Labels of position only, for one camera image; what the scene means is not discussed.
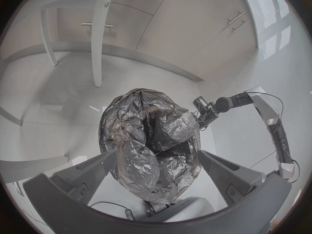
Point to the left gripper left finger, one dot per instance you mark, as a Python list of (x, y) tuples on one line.
[(90, 172)]

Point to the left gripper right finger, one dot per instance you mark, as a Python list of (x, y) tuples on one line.
[(229, 177)]

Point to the black plastic bag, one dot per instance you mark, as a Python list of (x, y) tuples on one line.
[(146, 142)]

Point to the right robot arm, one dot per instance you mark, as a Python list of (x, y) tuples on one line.
[(224, 103)]

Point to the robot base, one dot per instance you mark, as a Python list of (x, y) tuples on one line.
[(195, 208)]

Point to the grey padded white chair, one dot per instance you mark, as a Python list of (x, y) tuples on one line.
[(97, 45)]

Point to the beige cabinet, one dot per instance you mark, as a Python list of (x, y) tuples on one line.
[(182, 21)]

